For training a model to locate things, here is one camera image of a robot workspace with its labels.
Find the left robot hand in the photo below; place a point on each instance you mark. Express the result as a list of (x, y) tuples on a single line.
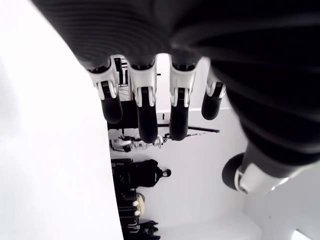
[(225, 50)]

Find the black tripod stand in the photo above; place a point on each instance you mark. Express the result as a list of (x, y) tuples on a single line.
[(205, 129)]

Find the black cabinet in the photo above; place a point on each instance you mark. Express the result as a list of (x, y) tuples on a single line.
[(128, 115)]

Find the silver humanoid robot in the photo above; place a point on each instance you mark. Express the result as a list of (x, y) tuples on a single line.
[(120, 143)]

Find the seated person in black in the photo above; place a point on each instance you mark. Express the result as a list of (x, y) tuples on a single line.
[(147, 172)]

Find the black chair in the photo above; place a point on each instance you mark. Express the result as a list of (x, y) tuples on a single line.
[(122, 175)]

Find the beige bag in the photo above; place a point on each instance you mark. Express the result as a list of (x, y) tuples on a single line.
[(140, 202)]

